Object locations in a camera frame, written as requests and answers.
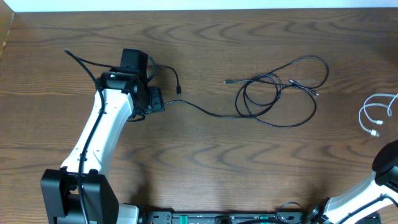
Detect thin black usb cable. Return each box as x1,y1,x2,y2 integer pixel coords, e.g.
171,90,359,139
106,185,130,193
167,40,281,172
147,64,182,96

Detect thick black cable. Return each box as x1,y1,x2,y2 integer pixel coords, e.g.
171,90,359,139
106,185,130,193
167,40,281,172
164,55,330,128

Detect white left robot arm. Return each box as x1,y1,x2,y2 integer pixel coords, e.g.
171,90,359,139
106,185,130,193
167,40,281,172
40,49,164,223

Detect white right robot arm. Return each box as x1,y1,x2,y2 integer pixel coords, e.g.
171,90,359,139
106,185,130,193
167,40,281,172
304,141,397,223

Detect wooden side panel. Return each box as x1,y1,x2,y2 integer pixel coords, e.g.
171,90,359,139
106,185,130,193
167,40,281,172
0,0,15,56

